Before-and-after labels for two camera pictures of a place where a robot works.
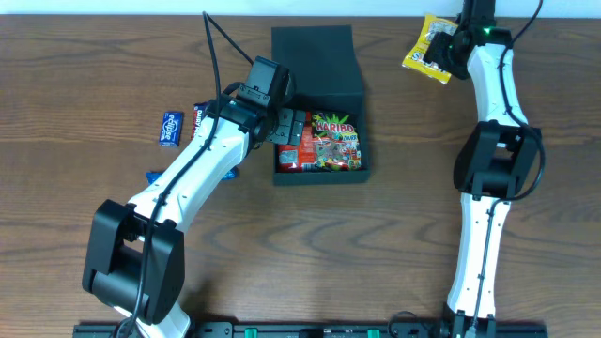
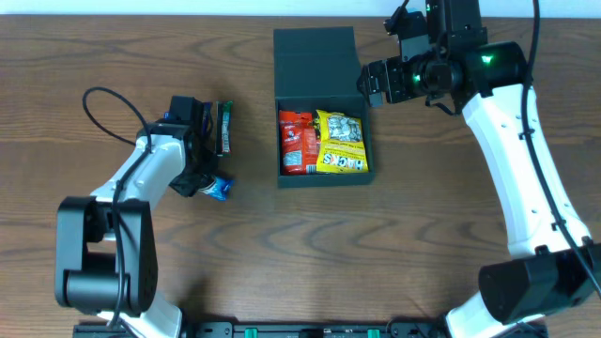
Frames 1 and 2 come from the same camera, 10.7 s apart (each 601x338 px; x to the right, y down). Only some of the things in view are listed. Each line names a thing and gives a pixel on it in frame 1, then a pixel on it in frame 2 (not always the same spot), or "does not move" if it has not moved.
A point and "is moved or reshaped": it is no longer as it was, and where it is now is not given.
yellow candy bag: x=432 y=25 is moved or reshaped
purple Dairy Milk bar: x=199 y=113 -> x=207 y=118
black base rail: x=475 y=330 does not move
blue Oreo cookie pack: x=152 y=176 -> x=219 y=189
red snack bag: x=291 y=158 does not move
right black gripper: x=437 y=52 -> x=381 y=81
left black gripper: x=284 y=134 -> x=190 y=186
